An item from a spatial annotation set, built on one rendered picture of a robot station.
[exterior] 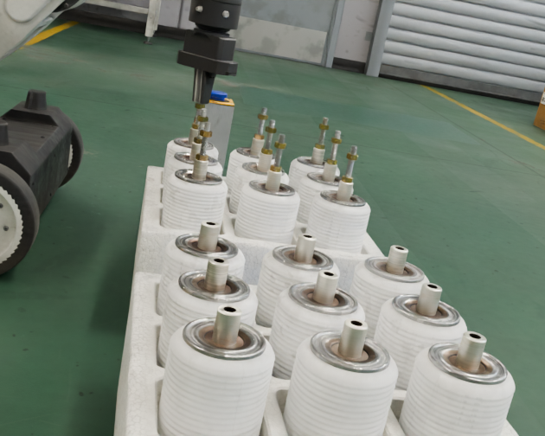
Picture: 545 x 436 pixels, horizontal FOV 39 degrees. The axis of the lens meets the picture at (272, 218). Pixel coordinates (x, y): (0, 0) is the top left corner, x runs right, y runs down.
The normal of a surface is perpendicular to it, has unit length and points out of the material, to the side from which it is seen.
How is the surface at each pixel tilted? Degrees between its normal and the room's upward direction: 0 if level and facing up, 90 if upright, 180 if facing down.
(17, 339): 0
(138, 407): 0
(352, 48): 90
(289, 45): 90
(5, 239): 90
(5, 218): 90
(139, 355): 0
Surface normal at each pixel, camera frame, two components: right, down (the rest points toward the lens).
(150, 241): 0.13, 0.31
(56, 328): 0.18, -0.94
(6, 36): -0.19, 0.59
